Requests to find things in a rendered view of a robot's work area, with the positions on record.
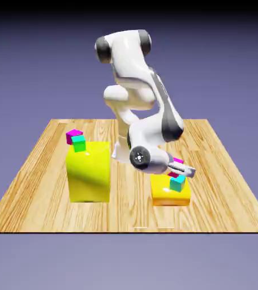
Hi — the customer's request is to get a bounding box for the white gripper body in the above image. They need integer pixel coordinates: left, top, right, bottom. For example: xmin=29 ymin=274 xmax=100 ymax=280
xmin=167 ymin=162 xmax=197 ymax=178

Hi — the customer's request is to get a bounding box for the small pink cube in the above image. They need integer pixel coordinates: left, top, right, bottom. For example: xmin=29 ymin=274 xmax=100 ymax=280
xmin=167 ymin=157 xmax=184 ymax=179

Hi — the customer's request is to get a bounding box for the small cyan cube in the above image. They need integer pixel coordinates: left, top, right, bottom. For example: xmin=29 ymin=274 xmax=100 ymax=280
xmin=169 ymin=175 xmax=187 ymax=193

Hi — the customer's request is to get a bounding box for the small green cube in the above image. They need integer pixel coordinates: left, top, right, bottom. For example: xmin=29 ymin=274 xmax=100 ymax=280
xmin=71 ymin=135 xmax=87 ymax=153

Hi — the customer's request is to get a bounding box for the small magenta cube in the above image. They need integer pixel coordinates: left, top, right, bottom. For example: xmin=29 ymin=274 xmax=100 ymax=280
xmin=66 ymin=129 xmax=84 ymax=146

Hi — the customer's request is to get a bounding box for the large orange box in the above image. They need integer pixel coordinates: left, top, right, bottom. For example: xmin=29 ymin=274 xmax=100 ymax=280
xmin=150 ymin=173 xmax=192 ymax=207

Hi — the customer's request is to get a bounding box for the large yellow box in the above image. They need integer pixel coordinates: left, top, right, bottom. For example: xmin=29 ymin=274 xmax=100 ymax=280
xmin=65 ymin=141 xmax=111 ymax=203

